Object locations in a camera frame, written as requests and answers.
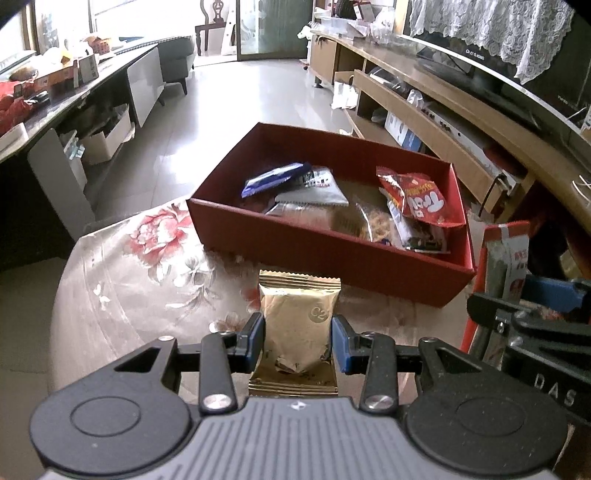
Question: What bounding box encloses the clear packet of yellow snack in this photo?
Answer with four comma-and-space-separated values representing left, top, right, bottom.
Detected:
352, 198, 408, 246

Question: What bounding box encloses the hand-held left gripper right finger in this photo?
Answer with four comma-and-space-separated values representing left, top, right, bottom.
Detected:
331, 315, 481, 415

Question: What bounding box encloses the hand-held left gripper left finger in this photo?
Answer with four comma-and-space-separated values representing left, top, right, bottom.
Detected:
113, 312, 266, 414

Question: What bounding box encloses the long dark desk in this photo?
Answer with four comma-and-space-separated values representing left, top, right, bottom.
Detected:
0, 44, 161, 261

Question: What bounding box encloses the red cardboard box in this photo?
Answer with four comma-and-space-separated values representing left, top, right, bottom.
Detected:
187, 122, 476, 309

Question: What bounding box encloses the white lace cloth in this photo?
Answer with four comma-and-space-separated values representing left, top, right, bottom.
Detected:
409, 0, 576, 85

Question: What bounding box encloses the brown cardboard box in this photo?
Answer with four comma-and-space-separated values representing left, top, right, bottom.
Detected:
34, 53, 101, 89

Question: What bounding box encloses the grey snack packet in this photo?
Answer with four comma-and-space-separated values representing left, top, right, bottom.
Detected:
265, 168, 350, 219

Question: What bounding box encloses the white set-top device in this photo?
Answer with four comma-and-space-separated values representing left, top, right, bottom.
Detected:
426, 104, 486, 140

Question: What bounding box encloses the blue white box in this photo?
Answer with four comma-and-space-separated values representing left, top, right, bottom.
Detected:
385, 113, 424, 151

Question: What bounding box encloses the blue snack packet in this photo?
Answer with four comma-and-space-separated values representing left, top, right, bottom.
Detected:
241, 162, 311, 199

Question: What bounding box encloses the red white snack packet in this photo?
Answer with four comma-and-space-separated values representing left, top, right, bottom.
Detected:
461, 220, 532, 371

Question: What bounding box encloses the red plastic bag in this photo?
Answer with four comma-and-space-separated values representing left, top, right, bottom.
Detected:
0, 80, 36, 136

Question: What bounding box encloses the white cardboard box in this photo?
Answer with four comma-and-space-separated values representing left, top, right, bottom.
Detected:
80, 108, 136, 167

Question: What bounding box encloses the television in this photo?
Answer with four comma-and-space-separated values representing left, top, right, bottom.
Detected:
401, 0, 591, 155

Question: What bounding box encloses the wooden chair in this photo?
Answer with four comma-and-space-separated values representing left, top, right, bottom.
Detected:
195, 0, 232, 57

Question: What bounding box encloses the gold snack packet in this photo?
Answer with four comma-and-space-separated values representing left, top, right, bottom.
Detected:
248, 270, 342, 398

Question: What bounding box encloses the wooden television stand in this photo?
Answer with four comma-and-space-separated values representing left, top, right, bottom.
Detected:
308, 30, 591, 234

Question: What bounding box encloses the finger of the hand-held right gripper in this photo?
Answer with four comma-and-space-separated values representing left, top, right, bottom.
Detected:
524, 275, 591, 319
466, 293, 591, 344

